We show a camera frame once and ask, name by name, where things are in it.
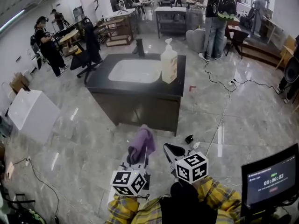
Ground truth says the white soap pump bottle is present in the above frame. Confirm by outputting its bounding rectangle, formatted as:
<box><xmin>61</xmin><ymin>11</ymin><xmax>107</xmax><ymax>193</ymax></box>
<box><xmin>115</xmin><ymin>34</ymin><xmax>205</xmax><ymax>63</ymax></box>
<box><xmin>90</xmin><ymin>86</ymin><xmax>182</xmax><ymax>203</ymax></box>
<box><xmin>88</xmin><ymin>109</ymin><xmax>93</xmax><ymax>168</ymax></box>
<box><xmin>160</xmin><ymin>38</ymin><xmax>178</xmax><ymax>84</ymax></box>

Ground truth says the person's right forearm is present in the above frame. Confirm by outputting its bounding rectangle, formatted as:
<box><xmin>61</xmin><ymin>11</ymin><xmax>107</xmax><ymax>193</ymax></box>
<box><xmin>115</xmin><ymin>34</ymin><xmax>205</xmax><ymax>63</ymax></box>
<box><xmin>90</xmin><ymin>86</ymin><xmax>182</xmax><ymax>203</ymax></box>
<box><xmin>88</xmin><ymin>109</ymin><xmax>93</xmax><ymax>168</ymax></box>
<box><xmin>197</xmin><ymin>176</ymin><xmax>242</xmax><ymax>221</ymax></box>

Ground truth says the long ceiling lamp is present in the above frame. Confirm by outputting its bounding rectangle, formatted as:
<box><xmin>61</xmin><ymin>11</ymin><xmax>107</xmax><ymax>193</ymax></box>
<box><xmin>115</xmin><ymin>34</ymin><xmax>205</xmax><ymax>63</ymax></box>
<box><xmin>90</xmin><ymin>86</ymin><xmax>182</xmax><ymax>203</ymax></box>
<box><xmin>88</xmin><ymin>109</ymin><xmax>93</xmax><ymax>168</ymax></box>
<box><xmin>0</xmin><ymin>9</ymin><xmax>25</xmax><ymax>34</ymax></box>

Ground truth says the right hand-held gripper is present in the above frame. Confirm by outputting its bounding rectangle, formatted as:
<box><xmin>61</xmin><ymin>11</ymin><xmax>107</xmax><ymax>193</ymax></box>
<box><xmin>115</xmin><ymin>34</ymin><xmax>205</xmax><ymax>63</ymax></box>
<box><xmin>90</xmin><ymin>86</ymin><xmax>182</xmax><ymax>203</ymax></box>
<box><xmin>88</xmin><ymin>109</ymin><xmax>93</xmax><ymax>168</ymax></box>
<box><xmin>163</xmin><ymin>143</ymin><xmax>209</xmax><ymax>186</ymax></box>

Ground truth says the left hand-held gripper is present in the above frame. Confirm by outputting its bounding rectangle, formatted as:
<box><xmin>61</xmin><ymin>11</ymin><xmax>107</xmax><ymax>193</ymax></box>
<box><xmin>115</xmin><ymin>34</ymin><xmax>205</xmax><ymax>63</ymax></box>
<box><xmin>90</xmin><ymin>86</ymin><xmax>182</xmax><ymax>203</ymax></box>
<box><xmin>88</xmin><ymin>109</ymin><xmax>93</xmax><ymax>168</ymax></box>
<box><xmin>109</xmin><ymin>146</ymin><xmax>151</xmax><ymax>197</ymax></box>

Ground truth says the black cable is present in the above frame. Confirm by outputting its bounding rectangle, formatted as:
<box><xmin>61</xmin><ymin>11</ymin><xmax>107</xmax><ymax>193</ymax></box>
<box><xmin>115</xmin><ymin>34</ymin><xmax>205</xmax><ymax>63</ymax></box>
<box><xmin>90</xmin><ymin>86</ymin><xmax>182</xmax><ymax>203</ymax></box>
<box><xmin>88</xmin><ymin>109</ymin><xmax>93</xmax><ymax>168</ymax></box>
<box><xmin>11</xmin><ymin>159</ymin><xmax>61</xmax><ymax>224</ymax></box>
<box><xmin>204</xmin><ymin>59</ymin><xmax>280</xmax><ymax>94</ymax></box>

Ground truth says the round wooden table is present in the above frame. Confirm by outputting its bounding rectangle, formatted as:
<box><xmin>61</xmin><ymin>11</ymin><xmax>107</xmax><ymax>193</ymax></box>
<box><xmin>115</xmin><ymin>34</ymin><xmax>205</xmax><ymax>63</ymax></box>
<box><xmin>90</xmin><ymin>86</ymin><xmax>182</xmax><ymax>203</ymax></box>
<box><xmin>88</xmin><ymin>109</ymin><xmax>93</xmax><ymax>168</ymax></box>
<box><xmin>59</xmin><ymin>29</ymin><xmax>80</xmax><ymax>56</ymax></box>

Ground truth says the cardboard box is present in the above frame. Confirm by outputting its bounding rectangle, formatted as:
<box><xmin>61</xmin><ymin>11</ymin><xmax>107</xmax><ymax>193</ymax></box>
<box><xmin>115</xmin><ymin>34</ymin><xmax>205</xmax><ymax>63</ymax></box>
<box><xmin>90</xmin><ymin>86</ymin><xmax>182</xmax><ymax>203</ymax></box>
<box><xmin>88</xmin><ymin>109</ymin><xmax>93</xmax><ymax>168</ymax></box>
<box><xmin>9</xmin><ymin>72</ymin><xmax>30</xmax><ymax>94</ymax></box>

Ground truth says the black green backpack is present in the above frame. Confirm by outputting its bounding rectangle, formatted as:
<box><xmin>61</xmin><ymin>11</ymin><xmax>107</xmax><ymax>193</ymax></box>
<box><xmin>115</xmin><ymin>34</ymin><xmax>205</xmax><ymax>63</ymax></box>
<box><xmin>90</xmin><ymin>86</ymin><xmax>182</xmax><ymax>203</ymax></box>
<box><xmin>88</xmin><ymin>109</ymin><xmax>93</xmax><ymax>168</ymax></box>
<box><xmin>14</xmin><ymin>208</ymin><xmax>47</xmax><ymax>224</ymax></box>
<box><xmin>216</xmin><ymin>0</ymin><xmax>237</xmax><ymax>21</ymax></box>

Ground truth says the dark sink vanity cabinet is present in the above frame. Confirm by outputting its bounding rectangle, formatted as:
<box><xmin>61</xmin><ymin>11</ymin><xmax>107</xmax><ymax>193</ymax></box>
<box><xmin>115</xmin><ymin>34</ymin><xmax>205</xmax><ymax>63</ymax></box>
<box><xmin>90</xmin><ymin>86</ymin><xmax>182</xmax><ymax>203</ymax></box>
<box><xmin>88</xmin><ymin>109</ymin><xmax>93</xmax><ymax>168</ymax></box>
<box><xmin>85</xmin><ymin>53</ymin><xmax>187</xmax><ymax>137</ymax></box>

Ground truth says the white cable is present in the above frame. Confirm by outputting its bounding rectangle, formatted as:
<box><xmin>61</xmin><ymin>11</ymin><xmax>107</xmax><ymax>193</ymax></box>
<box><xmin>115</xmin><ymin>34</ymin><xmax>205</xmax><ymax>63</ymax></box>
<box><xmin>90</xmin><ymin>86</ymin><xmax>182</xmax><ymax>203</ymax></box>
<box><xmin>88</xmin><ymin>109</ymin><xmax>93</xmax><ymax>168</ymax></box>
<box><xmin>205</xmin><ymin>85</ymin><xmax>232</xmax><ymax>156</ymax></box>

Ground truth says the white counter chrome faucet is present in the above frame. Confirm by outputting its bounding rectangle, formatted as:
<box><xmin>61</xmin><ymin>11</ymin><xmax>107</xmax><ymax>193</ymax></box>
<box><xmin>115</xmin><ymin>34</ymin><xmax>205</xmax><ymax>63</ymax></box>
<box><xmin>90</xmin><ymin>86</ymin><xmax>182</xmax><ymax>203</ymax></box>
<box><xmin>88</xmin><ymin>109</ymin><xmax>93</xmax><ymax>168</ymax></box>
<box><xmin>102</xmin><ymin>0</ymin><xmax>136</xmax><ymax>21</ymax></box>

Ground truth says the wooden platform step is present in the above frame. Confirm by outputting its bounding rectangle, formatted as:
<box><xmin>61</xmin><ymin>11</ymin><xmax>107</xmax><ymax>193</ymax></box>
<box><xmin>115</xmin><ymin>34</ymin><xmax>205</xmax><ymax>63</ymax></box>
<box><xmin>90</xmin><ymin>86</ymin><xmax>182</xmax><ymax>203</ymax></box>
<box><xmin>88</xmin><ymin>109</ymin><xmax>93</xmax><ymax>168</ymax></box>
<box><xmin>240</xmin><ymin>41</ymin><xmax>285</xmax><ymax>67</ymax></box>

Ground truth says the black faucet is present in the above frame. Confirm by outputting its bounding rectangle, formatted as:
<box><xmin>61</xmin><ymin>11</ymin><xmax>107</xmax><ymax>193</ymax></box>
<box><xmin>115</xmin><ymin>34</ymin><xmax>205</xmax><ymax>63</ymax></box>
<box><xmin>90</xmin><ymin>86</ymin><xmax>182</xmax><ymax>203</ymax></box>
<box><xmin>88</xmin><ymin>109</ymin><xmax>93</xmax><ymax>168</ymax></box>
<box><xmin>132</xmin><ymin>38</ymin><xmax>145</xmax><ymax>56</ymax></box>

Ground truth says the purple grey cloth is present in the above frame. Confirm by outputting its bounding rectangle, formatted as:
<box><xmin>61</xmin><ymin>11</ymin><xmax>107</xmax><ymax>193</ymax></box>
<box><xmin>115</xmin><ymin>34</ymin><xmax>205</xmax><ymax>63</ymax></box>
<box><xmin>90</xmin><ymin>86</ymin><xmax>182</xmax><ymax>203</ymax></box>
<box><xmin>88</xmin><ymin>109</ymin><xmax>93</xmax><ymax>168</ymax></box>
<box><xmin>128</xmin><ymin>124</ymin><xmax>157</xmax><ymax>165</ymax></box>

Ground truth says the black grey backpack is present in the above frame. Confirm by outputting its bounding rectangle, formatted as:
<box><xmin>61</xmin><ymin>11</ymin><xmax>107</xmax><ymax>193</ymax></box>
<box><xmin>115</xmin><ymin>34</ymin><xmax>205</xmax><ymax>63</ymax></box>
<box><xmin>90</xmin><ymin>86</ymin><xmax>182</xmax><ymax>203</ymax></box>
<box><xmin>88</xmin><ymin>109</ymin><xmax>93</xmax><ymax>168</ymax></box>
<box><xmin>284</xmin><ymin>56</ymin><xmax>299</xmax><ymax>84</ymax></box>

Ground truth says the black monitor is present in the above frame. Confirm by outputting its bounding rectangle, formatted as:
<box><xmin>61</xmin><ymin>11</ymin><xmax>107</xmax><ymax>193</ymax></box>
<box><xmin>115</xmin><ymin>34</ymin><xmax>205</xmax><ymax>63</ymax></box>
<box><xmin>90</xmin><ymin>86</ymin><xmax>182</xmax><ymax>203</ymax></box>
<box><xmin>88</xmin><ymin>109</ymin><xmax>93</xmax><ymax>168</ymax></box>
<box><xmin>240</xmin><ymin>143</ymin><xmax>299</xmax><ymax>217</ymax></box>

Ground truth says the person's torso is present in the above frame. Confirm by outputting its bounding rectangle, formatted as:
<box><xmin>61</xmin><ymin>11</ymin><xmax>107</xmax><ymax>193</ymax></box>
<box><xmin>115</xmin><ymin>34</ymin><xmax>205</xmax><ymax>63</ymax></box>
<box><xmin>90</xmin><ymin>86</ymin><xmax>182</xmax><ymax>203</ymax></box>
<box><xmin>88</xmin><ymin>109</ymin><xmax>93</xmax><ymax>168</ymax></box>
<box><xmin>130</xmin><ymin>182</ymin><xmax>234</xmax><ymax>224</ymax></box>

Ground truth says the wooden shelf rack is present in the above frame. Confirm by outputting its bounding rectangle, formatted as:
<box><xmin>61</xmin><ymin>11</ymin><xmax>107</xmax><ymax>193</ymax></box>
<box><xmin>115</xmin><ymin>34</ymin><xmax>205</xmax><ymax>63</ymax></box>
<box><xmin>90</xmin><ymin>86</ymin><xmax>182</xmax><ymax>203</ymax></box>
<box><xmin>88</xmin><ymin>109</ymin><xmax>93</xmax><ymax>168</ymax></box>
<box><xmin>98</xmin><ymin>16</ymin><xmax>134</xmax><ymax>48</ymax></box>

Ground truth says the black office chair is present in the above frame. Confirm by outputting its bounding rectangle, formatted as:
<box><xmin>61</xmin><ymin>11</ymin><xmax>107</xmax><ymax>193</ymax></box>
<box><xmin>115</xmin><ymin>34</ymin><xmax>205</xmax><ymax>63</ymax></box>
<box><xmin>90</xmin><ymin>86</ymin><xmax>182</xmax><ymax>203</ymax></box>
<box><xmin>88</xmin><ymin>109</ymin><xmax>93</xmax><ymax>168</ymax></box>
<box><xmin>70</xmin><ymin>17</ymin><xmax>103</xmax><ymax>84</ymax></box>

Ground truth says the grey shelf table white top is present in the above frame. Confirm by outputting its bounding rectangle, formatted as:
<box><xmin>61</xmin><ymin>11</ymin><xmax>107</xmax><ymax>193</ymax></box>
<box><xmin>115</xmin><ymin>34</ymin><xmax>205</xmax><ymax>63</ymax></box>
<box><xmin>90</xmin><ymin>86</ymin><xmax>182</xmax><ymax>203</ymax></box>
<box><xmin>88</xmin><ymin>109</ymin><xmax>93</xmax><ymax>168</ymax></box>
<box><xmin>155</xmin><ymin>7</ymin><xmax>187</xmax><ymax>39</ymax></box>

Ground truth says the white sink basin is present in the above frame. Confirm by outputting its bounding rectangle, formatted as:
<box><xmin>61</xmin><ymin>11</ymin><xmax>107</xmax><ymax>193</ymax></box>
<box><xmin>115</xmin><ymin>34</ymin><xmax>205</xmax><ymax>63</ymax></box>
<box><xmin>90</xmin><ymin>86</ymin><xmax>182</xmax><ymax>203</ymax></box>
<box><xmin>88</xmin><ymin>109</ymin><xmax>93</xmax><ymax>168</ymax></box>
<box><xmin>107</xmin><ymin>59</ymin><xmax>162</xmax><ymax>84</ymax></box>

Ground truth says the black wooden chair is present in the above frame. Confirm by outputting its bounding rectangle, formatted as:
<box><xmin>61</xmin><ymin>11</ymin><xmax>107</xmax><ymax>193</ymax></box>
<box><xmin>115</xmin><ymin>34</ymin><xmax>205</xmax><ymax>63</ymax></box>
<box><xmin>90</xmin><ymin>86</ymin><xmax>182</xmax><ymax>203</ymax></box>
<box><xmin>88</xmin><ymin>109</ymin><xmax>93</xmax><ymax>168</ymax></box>
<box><xmin>224</xmin><ymin>29</ymin><xmax>249</xmax><ymax>60</ymax></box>

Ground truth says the person's left forearm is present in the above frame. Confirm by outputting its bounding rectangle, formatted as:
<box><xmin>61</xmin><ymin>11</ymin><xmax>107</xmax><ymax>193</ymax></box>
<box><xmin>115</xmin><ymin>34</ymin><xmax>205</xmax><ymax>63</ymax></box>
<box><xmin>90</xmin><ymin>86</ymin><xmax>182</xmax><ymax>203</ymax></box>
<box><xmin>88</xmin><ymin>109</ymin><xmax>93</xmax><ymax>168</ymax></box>
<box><xmin>107</xmin><ymin>194</ymin><xmax>141</xmax><ymax>224</ymax></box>

